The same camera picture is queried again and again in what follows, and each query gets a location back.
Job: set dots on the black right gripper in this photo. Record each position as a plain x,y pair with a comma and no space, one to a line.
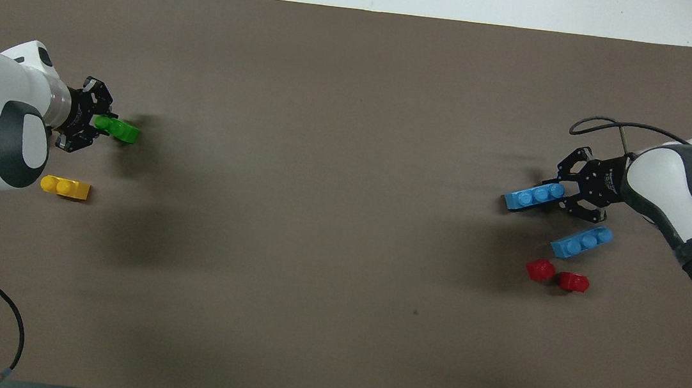
598,179

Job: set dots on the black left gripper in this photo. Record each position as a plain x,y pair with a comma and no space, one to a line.
80,118

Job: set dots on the green two-stud toy block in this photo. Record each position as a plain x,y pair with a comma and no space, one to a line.
121,130

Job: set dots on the blue three-stud toy block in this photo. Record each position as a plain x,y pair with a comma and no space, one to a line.
581,242
532,196

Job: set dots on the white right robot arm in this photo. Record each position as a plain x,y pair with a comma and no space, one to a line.
675,183

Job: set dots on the yellow two-stud toy block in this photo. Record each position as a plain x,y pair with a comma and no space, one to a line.
65,188

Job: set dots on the red single-stud toy block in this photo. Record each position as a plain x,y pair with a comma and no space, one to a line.
573,282
540,270

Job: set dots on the brown table mat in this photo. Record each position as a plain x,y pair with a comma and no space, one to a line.
343,219

